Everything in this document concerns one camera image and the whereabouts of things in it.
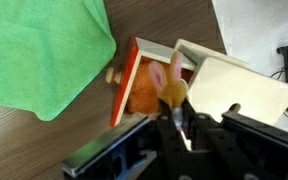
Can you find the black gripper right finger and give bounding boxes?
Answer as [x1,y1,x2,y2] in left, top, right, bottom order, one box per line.
[182,101,288,180]

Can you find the light wooden chest box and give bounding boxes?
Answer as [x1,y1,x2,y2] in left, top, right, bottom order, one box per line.
[173,38,288,128]

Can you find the wooden drawer with red front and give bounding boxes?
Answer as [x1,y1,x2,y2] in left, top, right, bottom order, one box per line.
[105,35,198,129]

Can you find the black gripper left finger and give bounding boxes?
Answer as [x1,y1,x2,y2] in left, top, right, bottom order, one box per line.
[61,99,193,180]

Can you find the orange plush rabbit toy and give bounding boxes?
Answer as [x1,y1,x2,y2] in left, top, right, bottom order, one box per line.
[148,50,190,111]

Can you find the green microfibre cloth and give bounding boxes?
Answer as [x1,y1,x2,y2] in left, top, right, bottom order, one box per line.
[0,0,117,122]

